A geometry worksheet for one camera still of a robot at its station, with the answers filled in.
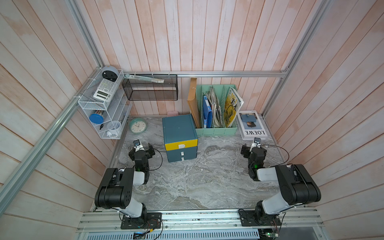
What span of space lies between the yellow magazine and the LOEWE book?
0.10 m

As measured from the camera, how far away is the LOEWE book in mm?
1060

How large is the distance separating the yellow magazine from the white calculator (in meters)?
0.74

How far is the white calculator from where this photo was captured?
2.45ft

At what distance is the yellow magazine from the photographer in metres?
0.97
